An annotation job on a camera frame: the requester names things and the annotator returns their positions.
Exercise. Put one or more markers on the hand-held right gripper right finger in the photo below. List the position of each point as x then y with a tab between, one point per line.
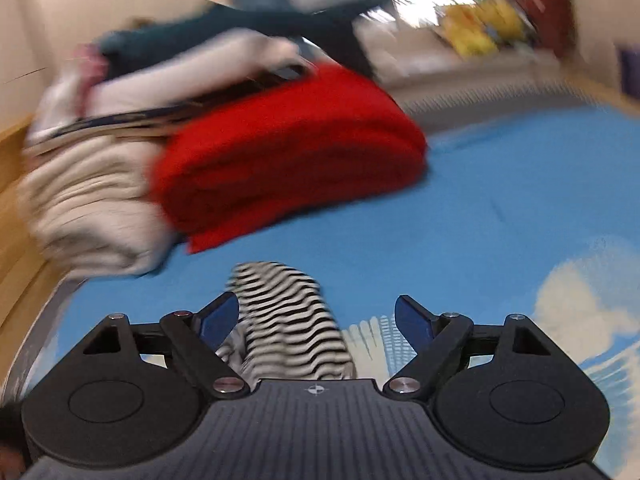
412	320

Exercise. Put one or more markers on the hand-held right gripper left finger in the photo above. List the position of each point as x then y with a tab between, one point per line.
220	317

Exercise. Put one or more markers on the black white striped garment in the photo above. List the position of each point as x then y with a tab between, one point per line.
295	320

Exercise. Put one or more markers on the blue printed bed sheet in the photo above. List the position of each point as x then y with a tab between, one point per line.
480	200

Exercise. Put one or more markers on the folded white quilt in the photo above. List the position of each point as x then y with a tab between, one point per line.
95	210

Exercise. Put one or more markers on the folded red blanket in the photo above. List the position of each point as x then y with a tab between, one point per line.
295	155

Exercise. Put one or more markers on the wooden headboard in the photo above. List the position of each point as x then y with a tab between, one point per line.
12	220

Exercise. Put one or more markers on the white pillow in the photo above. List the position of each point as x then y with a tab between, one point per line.
200	62

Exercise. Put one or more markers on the pink white folded clothing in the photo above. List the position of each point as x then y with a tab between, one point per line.
65	95

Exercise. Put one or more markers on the yellow duck plush toy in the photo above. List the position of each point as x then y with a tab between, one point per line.
467	35

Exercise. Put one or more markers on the dark teal shark plush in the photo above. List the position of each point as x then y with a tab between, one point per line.
225	25

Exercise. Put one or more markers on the yellow bear plush toy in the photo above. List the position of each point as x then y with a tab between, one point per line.
502	17

